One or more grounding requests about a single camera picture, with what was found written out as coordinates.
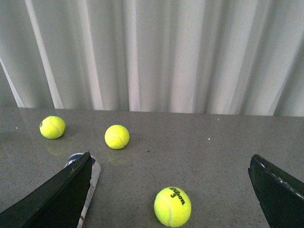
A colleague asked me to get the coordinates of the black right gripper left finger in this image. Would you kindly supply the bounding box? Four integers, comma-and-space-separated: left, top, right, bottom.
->
0, 152, 92, 228

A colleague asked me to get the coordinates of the white pleated curtain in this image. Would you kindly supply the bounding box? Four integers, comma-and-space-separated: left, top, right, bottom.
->
0, 0, 304, 116

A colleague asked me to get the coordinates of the plain yellow tennis ball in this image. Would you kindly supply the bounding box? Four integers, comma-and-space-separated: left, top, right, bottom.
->
104, 125, 130, 150

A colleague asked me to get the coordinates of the yellow tennis ball black mark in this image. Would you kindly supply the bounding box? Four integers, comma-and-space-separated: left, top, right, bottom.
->
39, 116, 66, 139

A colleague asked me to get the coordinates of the tennis ball with Wilson logo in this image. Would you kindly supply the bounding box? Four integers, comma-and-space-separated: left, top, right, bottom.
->
154, 186, 192, 228

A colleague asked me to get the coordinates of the clear Wilson tennis ball can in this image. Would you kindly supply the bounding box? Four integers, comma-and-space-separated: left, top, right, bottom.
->
59, 157, 101, 228

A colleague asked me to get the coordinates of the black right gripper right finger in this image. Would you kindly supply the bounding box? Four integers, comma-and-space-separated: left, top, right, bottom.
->
248, 154, 304, 228

